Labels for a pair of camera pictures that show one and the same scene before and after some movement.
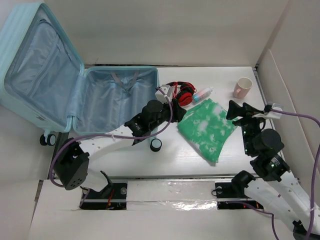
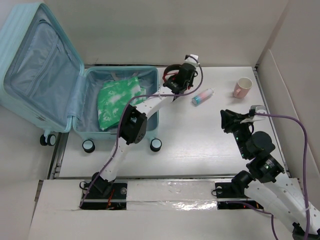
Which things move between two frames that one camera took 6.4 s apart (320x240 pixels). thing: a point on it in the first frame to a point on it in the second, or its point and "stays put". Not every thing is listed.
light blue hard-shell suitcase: [43, 81] stays put
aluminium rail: [181, 176] stays put
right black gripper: [246, 111] to [228, 118]
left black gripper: [179, 112] to [190, 84]
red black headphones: [183, 92] to [171, 69]
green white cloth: [207, 128] to [113, 97]
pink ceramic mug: [242, 87] stays put
